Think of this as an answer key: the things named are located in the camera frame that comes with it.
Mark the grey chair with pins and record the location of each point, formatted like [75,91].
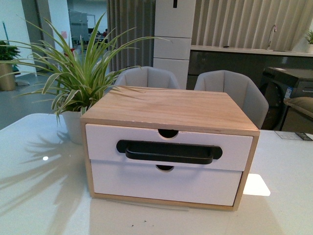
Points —
[240,88]
[147,77]

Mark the dark kitchen counter cabinet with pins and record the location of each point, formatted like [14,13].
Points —
[250,62]

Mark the gold pot floor plant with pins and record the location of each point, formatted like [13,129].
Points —
[7,71]

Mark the chrome kitchen faucet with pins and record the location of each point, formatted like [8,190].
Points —
[270,37]

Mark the small plant on counter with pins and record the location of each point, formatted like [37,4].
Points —
[309,40]

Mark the paper card on table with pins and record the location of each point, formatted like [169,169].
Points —
[298,136]

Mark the left grey chair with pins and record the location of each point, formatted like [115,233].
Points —
[147,77]

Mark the green spider plant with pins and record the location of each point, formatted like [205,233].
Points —
[76,81]

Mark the right grey chair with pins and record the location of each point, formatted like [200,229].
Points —
[240,88]

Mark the brown cushion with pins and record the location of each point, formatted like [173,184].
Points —
[301,104]

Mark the white tall refrigerator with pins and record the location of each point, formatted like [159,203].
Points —
[173,27]

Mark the white plant pot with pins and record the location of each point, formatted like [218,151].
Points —
[72,121]

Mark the white drawer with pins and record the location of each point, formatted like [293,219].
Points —
[184,184]
[102,141]

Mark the wooden drawer cabinet frame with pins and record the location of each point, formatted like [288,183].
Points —
[171,111]

